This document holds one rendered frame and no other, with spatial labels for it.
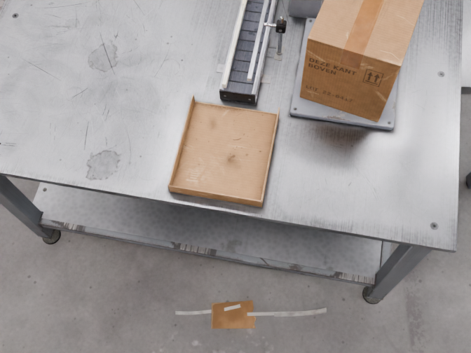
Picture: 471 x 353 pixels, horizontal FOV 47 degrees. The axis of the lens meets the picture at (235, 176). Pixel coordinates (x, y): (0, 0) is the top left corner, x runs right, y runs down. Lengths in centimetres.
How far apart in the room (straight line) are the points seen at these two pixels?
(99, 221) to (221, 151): 80
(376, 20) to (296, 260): 98
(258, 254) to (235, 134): 64
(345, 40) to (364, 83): 14
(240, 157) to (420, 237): 53
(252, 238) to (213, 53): 74
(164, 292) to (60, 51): 104
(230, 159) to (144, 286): 94
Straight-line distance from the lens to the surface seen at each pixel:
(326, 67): 146
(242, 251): 207
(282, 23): 162
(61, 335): 235
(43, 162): 164
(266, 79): 167
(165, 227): 212
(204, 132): 157
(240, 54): 167
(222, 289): 226
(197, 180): 151
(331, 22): 144
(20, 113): 176
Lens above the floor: 220
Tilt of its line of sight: 65 degrees down
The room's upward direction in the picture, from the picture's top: 4 degrees counter-clockwise
